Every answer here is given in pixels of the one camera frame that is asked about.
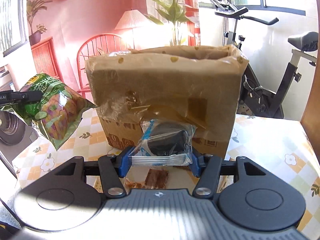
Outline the printed room backdrop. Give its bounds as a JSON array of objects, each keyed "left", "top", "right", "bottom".
[{"left": 24, "top": 0, "right": 201, "bottom": 98}]

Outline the black exercise bike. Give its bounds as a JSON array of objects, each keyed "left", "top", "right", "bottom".
[{"left": 210, "top": 0, "right": 318, "bottom": 120}]

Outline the orange wafer packet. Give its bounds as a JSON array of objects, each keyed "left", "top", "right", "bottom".
[{"left": 124, "top": 178, "right": 145, "bottom": 191}]

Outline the dried meat clear packet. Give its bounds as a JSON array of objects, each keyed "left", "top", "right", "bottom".
[{"left": 144, "top": 168, "right": 169, "bottom": 189}]

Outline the checkered floral tablecloth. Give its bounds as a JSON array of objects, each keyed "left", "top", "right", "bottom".
[{"left": 13, "top": 109, "right": 319, "bottom": 239}]

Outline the black cookie clear packet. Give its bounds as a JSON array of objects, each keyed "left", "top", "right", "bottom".
[{"left": 130, "top": 119, "right": 197, "bottom": 166}]

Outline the green vegetable chips bag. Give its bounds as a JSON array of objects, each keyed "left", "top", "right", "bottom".
[{"left": 1, "top": 73, "right": 96, "bottom": 150}]

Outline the wooden headboard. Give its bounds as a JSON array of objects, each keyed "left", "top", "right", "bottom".
[{"left": 299, "top": 0, "right": 320, "bottom": 156}]

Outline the brown cardboard box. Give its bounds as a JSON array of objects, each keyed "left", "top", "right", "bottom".
[{"left": 85, "top": 45, "right": 248, "bottom": 157}]

